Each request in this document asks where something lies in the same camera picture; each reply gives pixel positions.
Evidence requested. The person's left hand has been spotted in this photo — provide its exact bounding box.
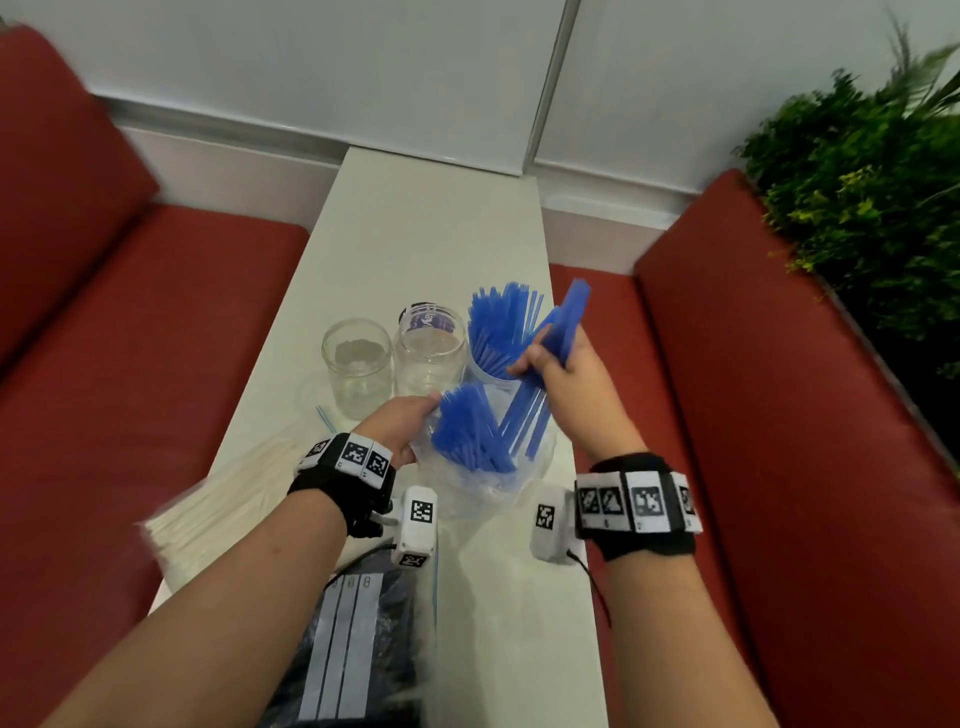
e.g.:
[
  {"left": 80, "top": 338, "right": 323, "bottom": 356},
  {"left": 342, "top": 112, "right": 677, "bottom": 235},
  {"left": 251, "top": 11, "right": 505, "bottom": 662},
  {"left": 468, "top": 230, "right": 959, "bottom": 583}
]
[{"left": 352, "top": 392, "right": 442, "bottom": 470}]

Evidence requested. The person's right hand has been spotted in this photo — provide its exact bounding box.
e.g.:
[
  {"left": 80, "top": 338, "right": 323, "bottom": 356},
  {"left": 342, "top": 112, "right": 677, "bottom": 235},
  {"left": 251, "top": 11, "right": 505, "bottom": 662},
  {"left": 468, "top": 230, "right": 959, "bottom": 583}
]
[{"left": 507, "top": 323, "right": 648, "bottom": 465}]

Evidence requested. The clear glass jar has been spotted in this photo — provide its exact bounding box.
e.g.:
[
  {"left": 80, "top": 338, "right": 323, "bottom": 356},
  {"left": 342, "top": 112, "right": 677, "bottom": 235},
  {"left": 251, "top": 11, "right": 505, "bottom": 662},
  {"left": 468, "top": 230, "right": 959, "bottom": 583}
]
[
  {"left": 321, "top": 318, "right": 394, "bottom": 421},
  {"left": 393, "top": 302, "right": 470, "bottom": 399}
]

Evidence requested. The large bundle of blue straws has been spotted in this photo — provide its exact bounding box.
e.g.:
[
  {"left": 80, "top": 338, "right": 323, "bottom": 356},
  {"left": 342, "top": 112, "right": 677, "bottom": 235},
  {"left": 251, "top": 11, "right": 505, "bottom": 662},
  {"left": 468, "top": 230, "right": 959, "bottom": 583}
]
[{"left": 431, "top": 382, "right": 519, "bottom": 475}]

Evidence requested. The small bunch of blue straws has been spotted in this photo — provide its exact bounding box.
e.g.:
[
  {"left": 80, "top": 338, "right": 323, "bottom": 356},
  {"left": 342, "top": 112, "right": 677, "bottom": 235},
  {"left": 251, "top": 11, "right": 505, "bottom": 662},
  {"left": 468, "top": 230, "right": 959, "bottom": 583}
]
[
  {"left": 467, "top": 281, "right": 545, "bottom": 382},
  {"left": 498, "top": 277, "right": 592, "bottom": 461}
]

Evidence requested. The frosted plastic jar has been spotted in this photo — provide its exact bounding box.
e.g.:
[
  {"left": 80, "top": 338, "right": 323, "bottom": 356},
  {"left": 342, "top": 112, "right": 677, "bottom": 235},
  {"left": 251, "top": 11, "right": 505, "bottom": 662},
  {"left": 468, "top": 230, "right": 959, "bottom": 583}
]
[{"left": 464, "top": 359, "right": 526, "bottom": 391}]

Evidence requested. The clear plastic bag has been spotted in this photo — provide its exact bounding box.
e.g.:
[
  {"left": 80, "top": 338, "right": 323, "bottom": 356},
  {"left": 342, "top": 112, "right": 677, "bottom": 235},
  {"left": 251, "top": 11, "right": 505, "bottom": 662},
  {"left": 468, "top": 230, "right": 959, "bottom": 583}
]
[{"left": 412, "top": 389, "right": 560, "bottom": 519}]

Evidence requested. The bag of black straws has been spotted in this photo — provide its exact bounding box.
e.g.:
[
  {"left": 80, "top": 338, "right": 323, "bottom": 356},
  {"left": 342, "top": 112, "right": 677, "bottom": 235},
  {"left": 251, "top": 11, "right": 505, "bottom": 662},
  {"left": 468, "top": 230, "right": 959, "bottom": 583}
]
[{"left": 258, "top": 569, "right": 421, "bottom": 728}]

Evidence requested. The person's left forearm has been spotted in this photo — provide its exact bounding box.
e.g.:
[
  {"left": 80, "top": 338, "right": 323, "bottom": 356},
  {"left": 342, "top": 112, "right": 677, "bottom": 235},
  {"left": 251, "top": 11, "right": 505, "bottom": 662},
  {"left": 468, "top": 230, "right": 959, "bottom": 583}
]
[{"left": 41, "top": 487, "right": 350, "bottom": 728}]

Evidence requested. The person's right forearm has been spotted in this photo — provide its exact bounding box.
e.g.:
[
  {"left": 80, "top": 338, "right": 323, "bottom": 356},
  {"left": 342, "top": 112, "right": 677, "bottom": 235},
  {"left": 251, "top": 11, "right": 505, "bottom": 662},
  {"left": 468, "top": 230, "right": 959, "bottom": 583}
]
[{"left": 599, "top": 551, "right": 781, "bottom": 728}]

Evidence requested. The clear blue-zip bag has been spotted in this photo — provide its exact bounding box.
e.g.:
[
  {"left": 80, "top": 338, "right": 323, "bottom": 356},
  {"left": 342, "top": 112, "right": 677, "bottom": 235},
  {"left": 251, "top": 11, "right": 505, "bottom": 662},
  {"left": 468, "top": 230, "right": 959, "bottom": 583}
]
[{"left": 138, "top": 404, "right": 339, "bottom": 598}]

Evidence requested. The black left wristband with markers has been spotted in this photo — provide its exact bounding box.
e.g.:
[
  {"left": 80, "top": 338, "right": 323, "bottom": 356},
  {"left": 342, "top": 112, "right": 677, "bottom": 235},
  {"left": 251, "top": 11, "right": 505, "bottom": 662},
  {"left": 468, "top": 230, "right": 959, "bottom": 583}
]
[{"left": 288, "top": 432, "right": 397, "bottom": 539}]

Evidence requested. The black wristband with markers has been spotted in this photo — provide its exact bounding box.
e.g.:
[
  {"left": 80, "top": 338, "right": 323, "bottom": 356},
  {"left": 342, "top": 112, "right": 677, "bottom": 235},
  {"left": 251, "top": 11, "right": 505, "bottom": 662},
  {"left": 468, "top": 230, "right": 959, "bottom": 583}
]
[
  {"left": 288, "top": 432, "right": 397, "bottom": 539},
  {"left": 573, "top": 452, "right": 704, "bottom": 562}
]

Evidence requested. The black right wristband with markers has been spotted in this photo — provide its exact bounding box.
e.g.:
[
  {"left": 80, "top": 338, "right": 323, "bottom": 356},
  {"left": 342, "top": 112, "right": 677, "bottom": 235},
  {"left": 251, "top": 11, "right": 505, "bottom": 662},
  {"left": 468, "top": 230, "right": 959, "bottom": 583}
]
[{"left": 573, "top": 452, "right": 704, "bottom": 562}]

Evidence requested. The clear bag with white strips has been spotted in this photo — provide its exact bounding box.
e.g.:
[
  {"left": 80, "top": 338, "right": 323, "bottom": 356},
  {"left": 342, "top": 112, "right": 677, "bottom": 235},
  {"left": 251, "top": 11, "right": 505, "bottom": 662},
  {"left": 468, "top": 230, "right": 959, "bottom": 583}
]
[{"left": 254, "top": 554, "right": 440, "bottom": 728}]

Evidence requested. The red sofa beside plant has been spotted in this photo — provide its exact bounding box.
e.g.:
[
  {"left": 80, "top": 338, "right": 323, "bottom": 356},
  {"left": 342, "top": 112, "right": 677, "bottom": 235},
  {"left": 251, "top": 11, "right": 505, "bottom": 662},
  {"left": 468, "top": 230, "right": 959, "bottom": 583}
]
[{"left": 549, "top": 168, "right": 960, "bottom": 728}]

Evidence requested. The green plant hedge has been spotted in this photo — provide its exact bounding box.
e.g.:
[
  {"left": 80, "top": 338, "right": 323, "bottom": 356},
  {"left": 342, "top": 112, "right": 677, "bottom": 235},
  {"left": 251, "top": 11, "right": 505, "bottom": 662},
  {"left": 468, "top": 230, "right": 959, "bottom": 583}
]
[{"left": 738, "top": 14, "right": 960, "bottom": 451}]

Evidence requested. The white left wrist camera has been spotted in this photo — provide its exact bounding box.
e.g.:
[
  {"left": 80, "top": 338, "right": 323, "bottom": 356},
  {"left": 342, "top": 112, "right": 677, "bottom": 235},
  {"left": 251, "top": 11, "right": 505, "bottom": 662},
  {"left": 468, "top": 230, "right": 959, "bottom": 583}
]
[{"left": 391, "top": 485, "right": 439, "bottom": 569}]

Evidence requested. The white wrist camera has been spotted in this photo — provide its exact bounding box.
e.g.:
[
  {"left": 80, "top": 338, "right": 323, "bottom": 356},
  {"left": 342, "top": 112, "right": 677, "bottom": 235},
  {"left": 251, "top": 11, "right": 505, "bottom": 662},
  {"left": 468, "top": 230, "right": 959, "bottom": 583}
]
[
  {"left": 529, "top": 483, "right": 579, "bottom": 565},
  {"left": 391, "top": 485, "right": 439, "bottom": 569}
]

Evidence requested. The black left camera cable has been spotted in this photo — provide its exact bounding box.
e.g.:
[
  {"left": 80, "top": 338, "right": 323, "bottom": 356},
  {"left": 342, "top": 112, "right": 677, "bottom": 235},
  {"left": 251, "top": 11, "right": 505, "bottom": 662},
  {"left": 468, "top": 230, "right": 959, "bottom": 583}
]
[{"left": 326, "top": 541, "right": 397, "bottom": 590}]

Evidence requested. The black camera cable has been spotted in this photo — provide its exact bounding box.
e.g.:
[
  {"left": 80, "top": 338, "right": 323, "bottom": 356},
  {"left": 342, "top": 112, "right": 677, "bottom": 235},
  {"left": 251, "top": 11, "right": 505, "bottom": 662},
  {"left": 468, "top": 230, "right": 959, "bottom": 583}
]
[
  {"left": 567, "top": 551, "right": 613, "bottom": 628},
  {"left": 326, "top": 541, "right": 397, "bottom": 590}
]

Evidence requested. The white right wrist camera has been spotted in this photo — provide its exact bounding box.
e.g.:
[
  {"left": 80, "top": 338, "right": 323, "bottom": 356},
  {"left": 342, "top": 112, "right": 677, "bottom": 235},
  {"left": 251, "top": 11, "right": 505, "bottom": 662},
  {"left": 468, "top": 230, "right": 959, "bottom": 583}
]
[{"left": 529, "top": 483, "right": 579, "bottom": 565}]

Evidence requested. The black right camera cable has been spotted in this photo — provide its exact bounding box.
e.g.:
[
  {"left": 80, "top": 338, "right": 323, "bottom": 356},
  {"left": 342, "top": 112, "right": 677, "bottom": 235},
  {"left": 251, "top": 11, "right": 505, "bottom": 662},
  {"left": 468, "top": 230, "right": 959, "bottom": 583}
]
[{"left": 567, "top": 551, "right": 613, "bottom": 628}]

